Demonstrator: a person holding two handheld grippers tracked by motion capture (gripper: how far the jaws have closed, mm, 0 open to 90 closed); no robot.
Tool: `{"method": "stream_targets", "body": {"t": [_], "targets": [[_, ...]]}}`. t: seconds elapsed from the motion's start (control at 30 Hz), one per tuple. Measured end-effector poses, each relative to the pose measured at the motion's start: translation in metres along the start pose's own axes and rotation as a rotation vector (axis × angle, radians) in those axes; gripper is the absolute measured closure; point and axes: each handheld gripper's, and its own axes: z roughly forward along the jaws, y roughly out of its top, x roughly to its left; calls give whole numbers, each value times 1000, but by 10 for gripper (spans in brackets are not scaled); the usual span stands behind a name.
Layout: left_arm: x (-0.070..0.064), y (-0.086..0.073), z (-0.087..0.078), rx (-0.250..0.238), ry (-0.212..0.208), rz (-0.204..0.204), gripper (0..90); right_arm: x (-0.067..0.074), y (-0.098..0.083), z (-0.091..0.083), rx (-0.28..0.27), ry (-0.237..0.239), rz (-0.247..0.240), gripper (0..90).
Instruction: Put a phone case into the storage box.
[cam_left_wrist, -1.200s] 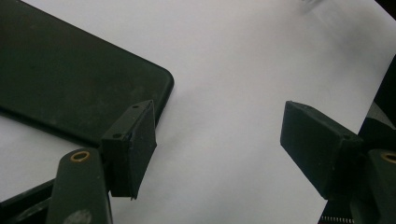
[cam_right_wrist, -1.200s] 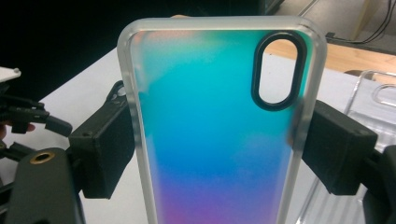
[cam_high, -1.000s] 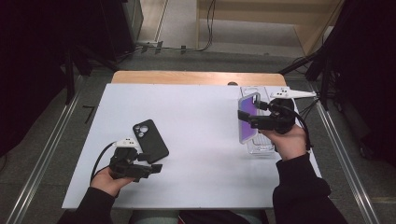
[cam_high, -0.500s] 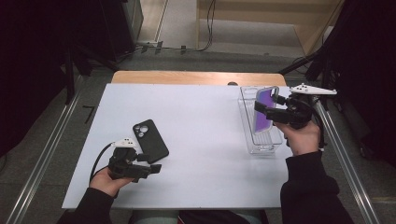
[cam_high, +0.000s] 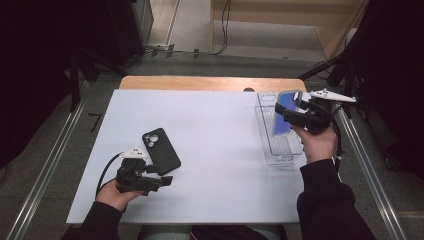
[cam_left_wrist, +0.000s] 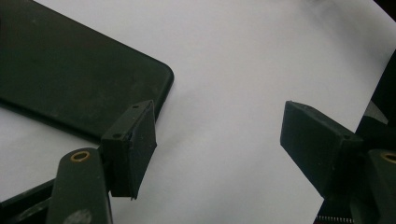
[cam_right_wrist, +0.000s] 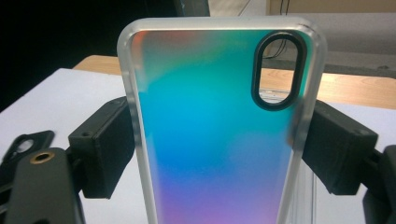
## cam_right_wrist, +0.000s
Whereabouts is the beige wooden platform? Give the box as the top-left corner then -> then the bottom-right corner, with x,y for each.
269,0 -> 396,15

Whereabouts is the black hanging cable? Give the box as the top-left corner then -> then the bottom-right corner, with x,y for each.
264,0 -> 292,60

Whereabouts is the iridescent clear-rimmed phone case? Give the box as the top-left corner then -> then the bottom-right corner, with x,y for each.
116,16 -> 329,224

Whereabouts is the dark cabinet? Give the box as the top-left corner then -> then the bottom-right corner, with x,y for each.
174,0 -> 211,17

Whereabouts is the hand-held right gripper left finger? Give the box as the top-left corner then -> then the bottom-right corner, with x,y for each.
67,95 -> 135,200

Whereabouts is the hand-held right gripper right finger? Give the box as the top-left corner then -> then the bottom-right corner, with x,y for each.
301,99 -> 379,196

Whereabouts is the black phone case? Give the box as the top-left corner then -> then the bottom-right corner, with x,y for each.
0,130 -> 55,175

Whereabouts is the black curtain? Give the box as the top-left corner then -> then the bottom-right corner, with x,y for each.
0,0 -> 181,113

